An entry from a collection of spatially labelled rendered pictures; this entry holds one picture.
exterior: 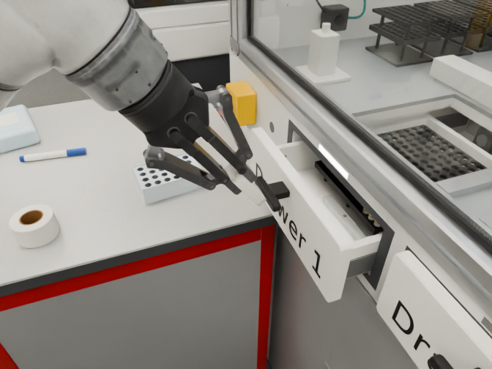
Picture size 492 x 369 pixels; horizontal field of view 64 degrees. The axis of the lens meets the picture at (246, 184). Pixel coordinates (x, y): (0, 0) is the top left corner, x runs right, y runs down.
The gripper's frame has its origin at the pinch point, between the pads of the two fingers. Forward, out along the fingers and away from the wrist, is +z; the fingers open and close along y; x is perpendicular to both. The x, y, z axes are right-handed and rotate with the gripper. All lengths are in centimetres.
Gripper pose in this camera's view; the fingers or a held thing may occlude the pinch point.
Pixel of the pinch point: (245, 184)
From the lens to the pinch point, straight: 54.1
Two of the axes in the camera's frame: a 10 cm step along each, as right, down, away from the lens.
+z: 5.4, 5.2, 6.7
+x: -3.5, -5.8, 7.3
